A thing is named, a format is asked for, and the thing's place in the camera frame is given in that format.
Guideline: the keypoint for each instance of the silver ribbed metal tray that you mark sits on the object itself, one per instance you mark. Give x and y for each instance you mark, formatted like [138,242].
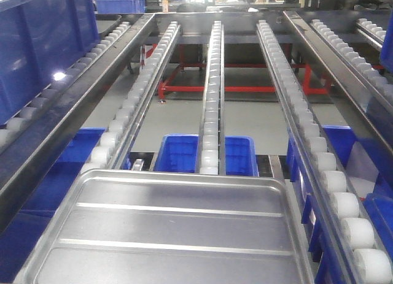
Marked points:
[151,227]

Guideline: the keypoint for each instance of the dark tray far left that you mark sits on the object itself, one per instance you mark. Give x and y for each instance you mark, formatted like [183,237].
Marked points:
[106,23]

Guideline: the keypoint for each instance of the blue bin below centre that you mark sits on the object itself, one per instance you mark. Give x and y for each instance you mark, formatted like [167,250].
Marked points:
[178,153]

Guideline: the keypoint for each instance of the blue bin below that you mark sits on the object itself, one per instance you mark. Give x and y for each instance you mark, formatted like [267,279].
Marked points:
[370,174]
[178,153]
[21,235]

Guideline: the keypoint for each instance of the centre white roller track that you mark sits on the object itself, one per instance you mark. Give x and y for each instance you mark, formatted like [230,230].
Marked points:
[211,140]

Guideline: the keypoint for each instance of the white roller track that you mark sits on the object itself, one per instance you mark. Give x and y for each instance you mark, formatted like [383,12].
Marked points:
[114,145]
[211,140]
[307,121]

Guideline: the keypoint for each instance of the left white roller track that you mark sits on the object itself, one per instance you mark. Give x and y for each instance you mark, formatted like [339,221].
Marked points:
[114,145]

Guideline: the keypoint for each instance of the orange bottle in background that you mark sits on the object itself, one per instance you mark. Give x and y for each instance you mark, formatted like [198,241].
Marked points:
[165,6]

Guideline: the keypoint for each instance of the distant blue crate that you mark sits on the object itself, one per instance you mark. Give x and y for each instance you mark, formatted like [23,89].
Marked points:
[120,6]

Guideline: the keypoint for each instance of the blue bin below right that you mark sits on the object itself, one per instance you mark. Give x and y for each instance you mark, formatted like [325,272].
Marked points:
[370,174]

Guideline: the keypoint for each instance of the large blue crate upper left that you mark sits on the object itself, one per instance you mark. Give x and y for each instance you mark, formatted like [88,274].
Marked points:
[38,39]

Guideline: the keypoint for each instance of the far left roller track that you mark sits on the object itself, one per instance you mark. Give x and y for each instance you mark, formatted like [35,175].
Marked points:
[61,81]

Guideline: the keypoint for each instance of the far right roller track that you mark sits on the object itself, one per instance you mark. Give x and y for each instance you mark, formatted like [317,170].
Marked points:
[362,68]

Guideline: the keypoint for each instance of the right white roller track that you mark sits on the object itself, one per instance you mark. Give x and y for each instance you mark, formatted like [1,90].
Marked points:
[307,121]

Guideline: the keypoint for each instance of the blue bin below left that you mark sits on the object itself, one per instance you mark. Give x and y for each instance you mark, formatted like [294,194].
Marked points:
[21,235]

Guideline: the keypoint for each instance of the red metal floor frame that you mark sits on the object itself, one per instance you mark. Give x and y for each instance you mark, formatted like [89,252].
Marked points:
[245,71]

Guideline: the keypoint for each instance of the left steel divider rail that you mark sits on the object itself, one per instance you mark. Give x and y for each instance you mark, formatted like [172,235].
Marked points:
[28,158]

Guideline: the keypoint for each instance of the steel divider rail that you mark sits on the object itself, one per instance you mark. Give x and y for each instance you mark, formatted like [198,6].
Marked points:
[28,158]
[365,108]

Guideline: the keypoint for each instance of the right steel divider rail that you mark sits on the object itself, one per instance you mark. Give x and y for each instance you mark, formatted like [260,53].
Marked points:
[365,108]

